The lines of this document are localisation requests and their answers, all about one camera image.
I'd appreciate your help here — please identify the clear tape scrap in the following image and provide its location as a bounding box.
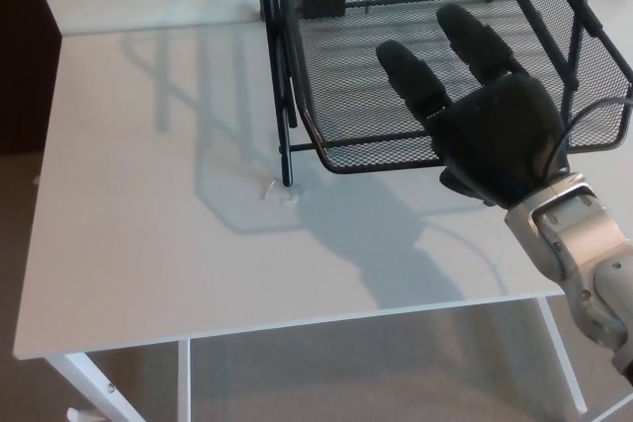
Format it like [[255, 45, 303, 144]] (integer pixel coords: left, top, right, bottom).
[[255, 176, 309, 210]]

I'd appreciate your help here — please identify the dark brown wooden cabinet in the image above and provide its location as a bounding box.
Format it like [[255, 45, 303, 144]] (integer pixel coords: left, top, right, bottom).
[[0, 0, 63, 157]]

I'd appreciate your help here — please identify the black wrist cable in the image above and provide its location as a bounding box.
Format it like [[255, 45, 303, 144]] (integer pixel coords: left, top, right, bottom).
[[541, 95, 633, 184]]

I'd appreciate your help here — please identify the white metal table leg frame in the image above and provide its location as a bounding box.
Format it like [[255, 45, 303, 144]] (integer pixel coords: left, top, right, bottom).
[[46, 339, 192, 422], [537, 295, 588, 414]]

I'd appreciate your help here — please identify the black metal file tray frame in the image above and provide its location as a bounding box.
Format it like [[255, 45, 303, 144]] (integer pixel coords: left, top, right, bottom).
[[254, 0, 602, 189]]

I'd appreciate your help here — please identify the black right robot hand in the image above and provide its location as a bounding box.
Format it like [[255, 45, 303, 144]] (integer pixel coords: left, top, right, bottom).
[[375, 3, 573, 211]]

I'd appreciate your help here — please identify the black mesh file tray layer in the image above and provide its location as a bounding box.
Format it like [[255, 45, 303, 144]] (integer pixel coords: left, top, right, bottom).
[[269, 0, 633, 176]]

